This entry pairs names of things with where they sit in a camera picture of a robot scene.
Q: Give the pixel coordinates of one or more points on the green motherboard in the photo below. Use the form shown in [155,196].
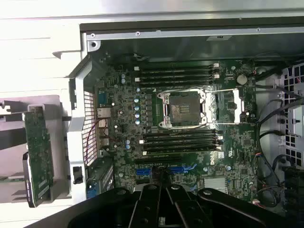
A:
[237,142]

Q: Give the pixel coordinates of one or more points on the green RAM stick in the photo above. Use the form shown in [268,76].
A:
[12,179]

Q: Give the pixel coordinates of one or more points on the blue expansion slot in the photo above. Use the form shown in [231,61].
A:
[142,172]

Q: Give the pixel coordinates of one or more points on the perforated metal drive cage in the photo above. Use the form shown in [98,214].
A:
[293,142]

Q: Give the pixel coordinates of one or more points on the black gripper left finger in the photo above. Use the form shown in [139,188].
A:
[145,209]

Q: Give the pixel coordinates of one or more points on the dark RAM stick with label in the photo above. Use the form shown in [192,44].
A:
[180,152]

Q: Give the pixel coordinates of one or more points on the silver socket cover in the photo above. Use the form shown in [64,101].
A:
[211,111]

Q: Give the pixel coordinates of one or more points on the black open PC case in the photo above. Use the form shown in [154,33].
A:
[166,35]

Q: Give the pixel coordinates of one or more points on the coin cell battery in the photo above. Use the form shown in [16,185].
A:
[242,79]

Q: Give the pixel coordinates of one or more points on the CPU socket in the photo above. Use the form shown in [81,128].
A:
[185,109]

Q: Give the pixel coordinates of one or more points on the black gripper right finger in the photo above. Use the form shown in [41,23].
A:
[185,209]

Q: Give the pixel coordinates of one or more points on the black RAM slot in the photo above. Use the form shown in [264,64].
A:
[180,145]
[175,84]
[180,139]
[180,133]
[175,73]
[175,78]
[175,67]

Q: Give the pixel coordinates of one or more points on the silver chipset heatsink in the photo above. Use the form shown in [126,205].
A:
[215,185]

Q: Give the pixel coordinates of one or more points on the long black expansion slot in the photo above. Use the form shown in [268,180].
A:
[156,160]

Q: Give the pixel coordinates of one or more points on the grey parts rack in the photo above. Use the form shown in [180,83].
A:
[55,107]

